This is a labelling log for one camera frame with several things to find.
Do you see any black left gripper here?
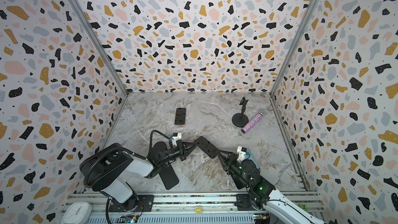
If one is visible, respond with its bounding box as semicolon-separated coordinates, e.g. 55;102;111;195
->
157;141;196;167

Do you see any black phone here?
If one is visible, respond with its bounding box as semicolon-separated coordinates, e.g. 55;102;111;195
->
194;136;220;159

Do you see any black phone case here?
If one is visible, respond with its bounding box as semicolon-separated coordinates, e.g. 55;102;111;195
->
153;142;179;190

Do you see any light blue phone case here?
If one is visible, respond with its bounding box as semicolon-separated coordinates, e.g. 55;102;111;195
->
246;152;261;171

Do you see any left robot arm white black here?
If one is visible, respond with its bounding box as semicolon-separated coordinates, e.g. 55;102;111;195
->
80;140;196;210

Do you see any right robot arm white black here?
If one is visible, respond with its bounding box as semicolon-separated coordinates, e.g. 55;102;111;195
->
218;153;325;224

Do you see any black phone stand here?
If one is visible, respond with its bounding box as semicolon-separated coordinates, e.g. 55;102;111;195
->
232;97;249;128

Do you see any glitter purple microphone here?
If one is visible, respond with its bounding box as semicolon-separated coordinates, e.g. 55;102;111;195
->
241;110;266;133

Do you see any yellow sticker tag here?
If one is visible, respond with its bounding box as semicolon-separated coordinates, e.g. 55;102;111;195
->
195;206;203;214

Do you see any green sticker tag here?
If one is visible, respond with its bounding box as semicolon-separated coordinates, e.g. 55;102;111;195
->
299;204;308;212

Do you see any white square clock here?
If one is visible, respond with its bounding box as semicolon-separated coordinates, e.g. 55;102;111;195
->
61;202;92;224

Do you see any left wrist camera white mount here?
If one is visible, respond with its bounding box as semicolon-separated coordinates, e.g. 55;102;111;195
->
169;133;182;148

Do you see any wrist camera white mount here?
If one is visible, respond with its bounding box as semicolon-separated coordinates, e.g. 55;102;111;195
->
237;146;251;162
169;133;182;148

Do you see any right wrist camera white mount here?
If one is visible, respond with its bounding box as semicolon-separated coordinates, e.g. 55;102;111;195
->
237;146;251;162

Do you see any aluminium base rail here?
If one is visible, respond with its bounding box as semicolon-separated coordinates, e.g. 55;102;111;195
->
60;191;328;224

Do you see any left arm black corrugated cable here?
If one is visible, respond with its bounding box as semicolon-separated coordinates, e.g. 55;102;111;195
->
82;130;172;187

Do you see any aluminium corner post right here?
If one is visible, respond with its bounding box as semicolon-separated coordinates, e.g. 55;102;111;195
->
270;0;319;98

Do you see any aluminium corner post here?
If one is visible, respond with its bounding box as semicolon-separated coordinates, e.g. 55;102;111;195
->
67;0;128;97
270;0;319;98

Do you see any aluminium corner post left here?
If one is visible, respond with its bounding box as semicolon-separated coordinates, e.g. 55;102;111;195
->
67;0;128;97

